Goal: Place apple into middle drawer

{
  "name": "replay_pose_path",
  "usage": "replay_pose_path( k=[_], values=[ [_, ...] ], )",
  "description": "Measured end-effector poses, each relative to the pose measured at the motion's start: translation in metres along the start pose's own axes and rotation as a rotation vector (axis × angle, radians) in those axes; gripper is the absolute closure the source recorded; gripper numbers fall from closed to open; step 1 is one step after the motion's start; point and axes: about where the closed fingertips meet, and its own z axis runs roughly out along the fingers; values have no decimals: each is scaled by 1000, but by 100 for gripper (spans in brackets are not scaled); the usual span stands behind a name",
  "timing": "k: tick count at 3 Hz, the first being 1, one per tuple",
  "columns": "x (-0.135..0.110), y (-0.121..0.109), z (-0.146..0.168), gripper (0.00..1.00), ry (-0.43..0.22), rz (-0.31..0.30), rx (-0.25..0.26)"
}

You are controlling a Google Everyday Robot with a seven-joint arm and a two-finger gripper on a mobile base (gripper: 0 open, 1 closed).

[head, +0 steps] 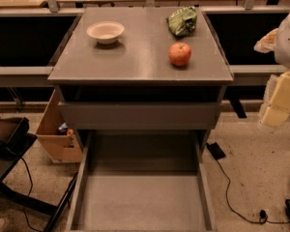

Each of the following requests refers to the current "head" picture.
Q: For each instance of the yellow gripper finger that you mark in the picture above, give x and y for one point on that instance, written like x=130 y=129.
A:
x=276 y=107

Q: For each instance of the red apple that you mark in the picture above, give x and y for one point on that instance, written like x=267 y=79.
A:
x=179 y=54

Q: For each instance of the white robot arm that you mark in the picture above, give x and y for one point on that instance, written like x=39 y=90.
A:
x=277 y=41

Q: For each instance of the grey drawer cabinet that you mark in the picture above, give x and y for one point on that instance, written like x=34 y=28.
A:
x=136 y=68

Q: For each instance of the open grey middle drawer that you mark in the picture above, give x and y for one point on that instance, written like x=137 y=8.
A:
x=142 y=181

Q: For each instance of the closed grey upper drawer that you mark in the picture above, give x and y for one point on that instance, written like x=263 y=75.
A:
x=178 y=116

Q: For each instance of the black power adapter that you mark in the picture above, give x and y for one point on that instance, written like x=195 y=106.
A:
x=216 y=151

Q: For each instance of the green chip bag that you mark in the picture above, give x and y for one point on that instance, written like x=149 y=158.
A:
x=182 y=22

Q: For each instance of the white paper bowl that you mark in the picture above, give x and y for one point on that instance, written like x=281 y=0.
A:
x=105 y=32

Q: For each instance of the cardboard box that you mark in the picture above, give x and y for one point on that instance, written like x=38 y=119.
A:
x=62 y=147

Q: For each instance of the black chair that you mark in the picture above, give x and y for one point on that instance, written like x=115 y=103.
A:
x=15 y=141

